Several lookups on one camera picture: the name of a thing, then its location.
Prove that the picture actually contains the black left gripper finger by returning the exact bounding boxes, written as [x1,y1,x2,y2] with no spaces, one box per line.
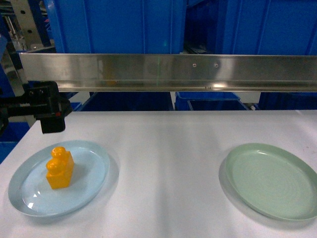
[40,118,65,134]

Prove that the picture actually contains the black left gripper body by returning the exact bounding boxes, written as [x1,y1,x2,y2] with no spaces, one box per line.
[0,81,72,121]

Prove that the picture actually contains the yellow toy block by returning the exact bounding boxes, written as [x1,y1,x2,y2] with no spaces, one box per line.
[46,146,74,189]

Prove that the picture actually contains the light blue plate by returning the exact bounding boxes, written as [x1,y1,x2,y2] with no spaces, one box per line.
[8,140,109,217]

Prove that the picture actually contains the light green plate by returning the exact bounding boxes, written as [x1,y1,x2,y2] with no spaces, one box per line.
[224,143,317,221]

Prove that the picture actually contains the stainless steel shelf rail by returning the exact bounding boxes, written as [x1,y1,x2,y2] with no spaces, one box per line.
[20,53,317,92]

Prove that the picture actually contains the large blue bin behind rail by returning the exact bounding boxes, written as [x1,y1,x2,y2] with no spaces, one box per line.
[45,0,186,54]

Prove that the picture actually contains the blue bin right of rail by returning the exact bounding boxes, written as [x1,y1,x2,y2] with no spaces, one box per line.
[214,0,317,56]

